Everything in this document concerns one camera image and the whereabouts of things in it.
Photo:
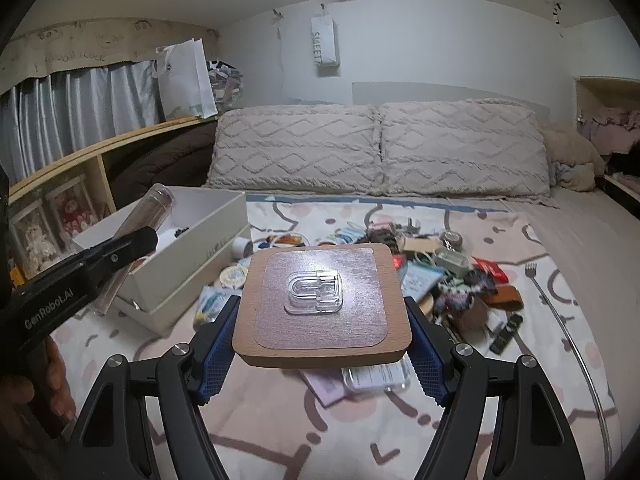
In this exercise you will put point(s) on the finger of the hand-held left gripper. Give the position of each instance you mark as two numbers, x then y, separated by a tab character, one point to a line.
125	250

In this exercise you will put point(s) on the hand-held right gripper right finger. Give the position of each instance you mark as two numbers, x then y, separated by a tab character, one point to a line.
426	360

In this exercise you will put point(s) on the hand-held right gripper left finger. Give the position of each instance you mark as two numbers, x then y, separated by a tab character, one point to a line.
220	355

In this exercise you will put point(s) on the clear plastic tube case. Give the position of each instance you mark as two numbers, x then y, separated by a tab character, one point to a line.
150	207

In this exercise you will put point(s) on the clear blister pack white label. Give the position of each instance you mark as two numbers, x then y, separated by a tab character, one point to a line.
377	377

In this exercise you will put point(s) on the white cardboard box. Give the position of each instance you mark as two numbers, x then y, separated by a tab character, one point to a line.
200	240

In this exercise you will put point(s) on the black lighter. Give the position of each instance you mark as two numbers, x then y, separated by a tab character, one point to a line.
506	334

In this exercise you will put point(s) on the brown leather card holder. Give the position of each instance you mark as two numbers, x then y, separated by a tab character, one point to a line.
502	297

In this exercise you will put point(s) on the square wooden board clear hook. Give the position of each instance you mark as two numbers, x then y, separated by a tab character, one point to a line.
320	320

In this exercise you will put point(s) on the person's left hand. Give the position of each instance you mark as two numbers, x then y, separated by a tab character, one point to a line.
62	385

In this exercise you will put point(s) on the blue wipes packet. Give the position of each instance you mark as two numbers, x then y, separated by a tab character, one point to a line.
212	307

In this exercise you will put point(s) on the beige doll in clear case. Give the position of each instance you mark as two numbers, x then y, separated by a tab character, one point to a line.
32	245

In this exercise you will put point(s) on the red doll in clear case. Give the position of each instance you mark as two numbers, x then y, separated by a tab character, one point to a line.
75	212

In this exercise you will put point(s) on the white round tin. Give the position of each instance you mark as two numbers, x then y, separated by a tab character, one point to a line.
235	276

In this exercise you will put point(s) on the brown folded blanket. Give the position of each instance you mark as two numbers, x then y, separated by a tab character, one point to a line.
160	160

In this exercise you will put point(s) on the grey green case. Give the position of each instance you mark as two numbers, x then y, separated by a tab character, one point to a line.
450	258

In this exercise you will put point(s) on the wooden shelf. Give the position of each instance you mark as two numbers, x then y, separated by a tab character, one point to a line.
85	152

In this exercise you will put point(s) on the red packet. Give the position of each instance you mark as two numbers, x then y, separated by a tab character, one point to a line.
490	268

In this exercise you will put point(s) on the printed blanket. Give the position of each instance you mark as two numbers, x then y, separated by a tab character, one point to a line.
310	435

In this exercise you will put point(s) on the metal back scratcher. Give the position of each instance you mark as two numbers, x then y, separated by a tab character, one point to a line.
565	320

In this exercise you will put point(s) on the grey curtain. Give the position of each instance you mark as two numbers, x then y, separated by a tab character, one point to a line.
75	110

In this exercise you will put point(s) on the white paper bag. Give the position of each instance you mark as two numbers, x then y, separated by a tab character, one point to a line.
185	80

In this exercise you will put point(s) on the patterned bag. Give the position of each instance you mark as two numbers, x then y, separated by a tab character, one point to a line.
227	85

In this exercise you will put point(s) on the beige tufted pillow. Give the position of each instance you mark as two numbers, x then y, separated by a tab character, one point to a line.
295	150
465	150

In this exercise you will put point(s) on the white hanging tissue pouch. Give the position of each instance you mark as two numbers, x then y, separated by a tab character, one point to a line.
325	40

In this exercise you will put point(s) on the pile of pink clothes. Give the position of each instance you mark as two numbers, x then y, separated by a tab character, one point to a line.
612	125

